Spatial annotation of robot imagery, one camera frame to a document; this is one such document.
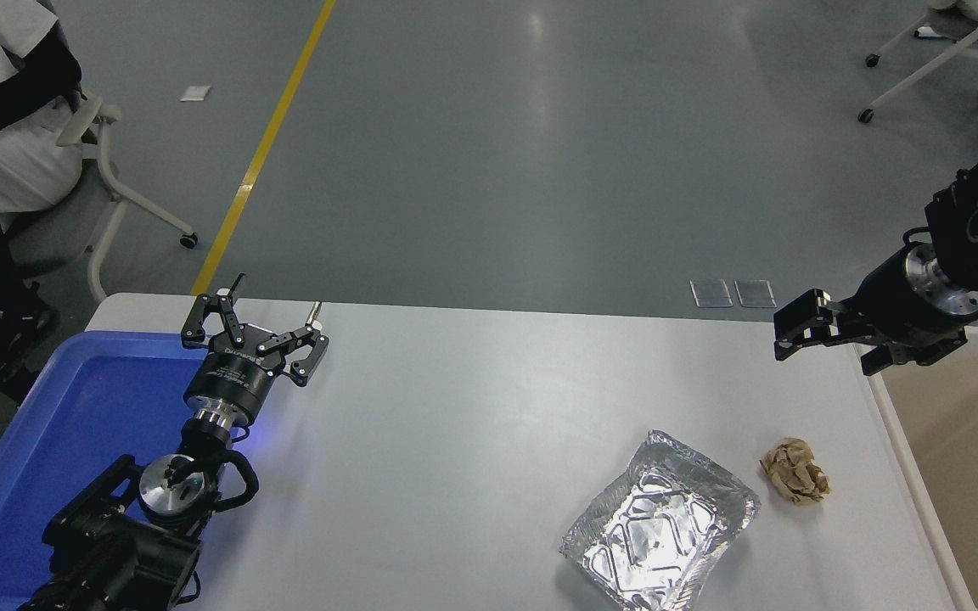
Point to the grey office chair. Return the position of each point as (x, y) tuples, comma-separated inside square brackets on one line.
[(107, 170)]

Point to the crumpled tan paper ball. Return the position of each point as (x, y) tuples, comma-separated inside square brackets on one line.
[(795, 471)]

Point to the white-framed office chair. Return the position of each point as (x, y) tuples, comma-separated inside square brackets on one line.
[(947, 38)]

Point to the blue plastic tray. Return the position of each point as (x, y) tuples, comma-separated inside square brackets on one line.
[(56, 441)]

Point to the large pale bin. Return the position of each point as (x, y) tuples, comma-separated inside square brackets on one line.
[(964, 475)]

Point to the clear floor plate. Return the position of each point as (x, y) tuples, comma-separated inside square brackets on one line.
[(711, 293), (755, 293)]

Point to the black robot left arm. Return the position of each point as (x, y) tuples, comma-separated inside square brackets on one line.
[(115, 556)]

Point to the silver foil tray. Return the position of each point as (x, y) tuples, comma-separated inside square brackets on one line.
[(659, 530)]

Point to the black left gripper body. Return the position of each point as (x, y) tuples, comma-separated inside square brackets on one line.
[(230, 383)]

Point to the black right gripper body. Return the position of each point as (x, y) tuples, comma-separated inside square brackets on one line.
[(888, 297)]

